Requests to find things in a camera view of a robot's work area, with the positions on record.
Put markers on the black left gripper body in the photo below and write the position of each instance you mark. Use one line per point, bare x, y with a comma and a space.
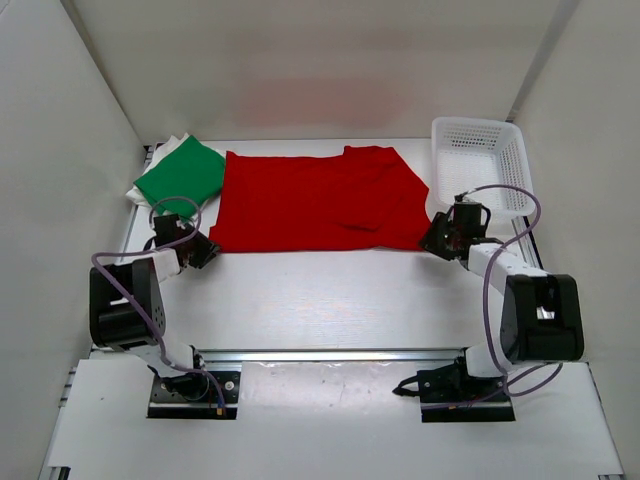
191, 243

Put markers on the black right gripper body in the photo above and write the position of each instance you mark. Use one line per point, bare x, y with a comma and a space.
458, 234

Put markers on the white t shirt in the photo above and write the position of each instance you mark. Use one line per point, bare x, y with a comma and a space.
161, 150

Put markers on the green t shirt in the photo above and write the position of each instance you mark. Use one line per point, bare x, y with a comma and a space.
193, 171

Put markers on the red t shirt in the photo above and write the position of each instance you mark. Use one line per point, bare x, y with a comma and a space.
364, 198

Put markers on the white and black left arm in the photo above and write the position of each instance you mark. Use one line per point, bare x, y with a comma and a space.
126, 311

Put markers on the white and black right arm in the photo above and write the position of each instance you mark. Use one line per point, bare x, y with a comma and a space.
529, 315

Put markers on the white plastic basket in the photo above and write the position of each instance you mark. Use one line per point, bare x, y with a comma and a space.
487, 158

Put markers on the aluminium table edge rail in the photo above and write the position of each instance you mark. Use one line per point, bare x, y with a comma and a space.
330, 355

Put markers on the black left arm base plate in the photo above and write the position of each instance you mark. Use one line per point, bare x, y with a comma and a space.
195, 397

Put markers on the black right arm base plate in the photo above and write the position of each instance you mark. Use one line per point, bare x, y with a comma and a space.
449, 395

